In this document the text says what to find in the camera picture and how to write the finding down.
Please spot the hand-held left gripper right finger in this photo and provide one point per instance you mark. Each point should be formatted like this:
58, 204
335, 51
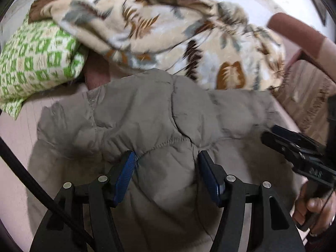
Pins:
210, 176

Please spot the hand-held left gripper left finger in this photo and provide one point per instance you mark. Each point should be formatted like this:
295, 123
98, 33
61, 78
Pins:
125, 174

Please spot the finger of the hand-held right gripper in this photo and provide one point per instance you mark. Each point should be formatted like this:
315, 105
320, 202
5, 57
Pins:
278, 143
294, 136

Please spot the grey hooded puffer jacket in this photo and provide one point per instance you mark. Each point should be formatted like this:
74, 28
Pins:
157, 115

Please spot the person's right hand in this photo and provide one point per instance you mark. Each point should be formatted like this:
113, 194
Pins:
319, 207

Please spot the padded bed headboard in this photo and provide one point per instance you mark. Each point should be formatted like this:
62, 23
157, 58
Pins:
304, 92

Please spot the pinkish brown cloth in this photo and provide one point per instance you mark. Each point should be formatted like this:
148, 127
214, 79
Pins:
97, 73

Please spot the green white patterned pillow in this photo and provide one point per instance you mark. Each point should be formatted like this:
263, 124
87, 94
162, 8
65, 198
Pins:
34, 63

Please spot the leaf print fleece blanket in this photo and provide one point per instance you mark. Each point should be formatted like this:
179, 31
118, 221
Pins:
168, 31

